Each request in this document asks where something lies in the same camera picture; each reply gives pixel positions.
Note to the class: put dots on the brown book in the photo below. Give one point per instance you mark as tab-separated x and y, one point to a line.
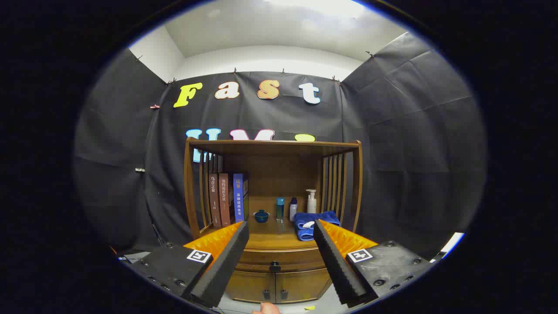
213	200
224	198

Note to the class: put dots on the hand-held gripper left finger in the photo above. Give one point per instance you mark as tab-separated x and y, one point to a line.
224	266

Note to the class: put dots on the wooden countertop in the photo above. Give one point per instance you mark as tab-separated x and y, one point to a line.
279	233

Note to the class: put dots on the white bottle blue cap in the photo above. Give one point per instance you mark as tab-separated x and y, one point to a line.
293	211

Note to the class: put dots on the wooden cabinet door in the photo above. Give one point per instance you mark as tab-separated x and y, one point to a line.
248	285
305	283

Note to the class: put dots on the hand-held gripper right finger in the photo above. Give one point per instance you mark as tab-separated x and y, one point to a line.
338	266

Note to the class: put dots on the wooden drawer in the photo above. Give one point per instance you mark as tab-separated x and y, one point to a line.
296	261

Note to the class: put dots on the blue folded towel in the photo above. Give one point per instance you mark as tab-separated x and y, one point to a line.
322	217

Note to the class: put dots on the teal glass bottle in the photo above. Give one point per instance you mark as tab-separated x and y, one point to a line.
280	209

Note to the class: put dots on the white pump bottle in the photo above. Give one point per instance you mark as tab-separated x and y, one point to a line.
311	204

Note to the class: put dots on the blue book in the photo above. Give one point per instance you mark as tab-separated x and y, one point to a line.
239	198

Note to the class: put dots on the blue lidded teacup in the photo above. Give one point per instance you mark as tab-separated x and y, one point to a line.
261	216

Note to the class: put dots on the wooden cabinet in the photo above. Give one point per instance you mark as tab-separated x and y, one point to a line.
279	174

